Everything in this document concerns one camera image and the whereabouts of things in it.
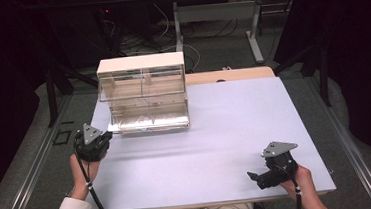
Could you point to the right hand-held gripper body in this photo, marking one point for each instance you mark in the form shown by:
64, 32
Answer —
277, 174

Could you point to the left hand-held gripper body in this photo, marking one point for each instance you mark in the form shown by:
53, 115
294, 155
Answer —
91, 147

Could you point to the clear plastic drawer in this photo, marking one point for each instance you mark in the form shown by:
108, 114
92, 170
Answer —
149, 117
141, 83

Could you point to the person's right hand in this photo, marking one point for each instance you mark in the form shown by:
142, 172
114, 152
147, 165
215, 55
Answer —
303, 183

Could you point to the person's left hand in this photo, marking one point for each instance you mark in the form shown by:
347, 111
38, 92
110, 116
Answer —
82, 179

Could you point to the black metal stand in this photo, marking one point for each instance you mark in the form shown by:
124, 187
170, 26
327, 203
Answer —
323, 73
51, 95

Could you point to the white drawer cabinet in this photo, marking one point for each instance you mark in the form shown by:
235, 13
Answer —
140, 62

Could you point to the wooden board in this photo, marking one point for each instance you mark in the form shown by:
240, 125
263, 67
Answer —
238, 74

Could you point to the black power strip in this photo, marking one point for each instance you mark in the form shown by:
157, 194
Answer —
108, 27

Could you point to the white desk with metal legs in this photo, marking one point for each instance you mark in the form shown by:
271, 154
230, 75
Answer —
214, 12

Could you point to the aluminium floor rail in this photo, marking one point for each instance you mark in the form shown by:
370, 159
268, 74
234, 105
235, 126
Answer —
29, 183
347, 145

